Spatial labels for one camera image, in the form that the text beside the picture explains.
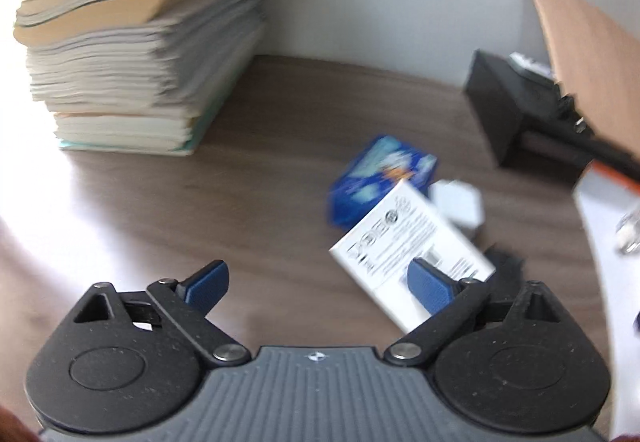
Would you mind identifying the white printed box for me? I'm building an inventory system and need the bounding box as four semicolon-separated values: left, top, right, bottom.
329;179;497;332

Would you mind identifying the brown cardboard sheet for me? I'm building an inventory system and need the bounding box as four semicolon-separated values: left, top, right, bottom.
524;0;640;154

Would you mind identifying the orange and white box lid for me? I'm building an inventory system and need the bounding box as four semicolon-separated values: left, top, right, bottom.
572;161;640;440

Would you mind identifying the black power adapter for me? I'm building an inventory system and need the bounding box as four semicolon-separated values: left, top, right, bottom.
482;245;526;297

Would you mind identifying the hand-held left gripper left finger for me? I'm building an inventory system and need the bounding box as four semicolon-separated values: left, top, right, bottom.
74;259;250;368

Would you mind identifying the stack of books and papers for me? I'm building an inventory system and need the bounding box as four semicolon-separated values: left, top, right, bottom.
0;0;293;157

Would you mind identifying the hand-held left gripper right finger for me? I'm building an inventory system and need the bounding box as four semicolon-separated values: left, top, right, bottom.
385;258;561;365

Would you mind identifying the black metal box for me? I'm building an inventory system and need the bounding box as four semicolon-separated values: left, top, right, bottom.
462;50;640;195

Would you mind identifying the small white device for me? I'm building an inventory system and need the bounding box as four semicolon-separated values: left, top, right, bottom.
509;52;555;79

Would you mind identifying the white charger plug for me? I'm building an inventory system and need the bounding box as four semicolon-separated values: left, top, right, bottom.
429;179;485;240

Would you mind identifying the blue cartoon box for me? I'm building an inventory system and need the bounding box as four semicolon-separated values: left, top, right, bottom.
327;135;440;229

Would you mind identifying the white bottle with clear liquid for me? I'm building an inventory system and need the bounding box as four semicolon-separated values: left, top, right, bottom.
615;207;640;255

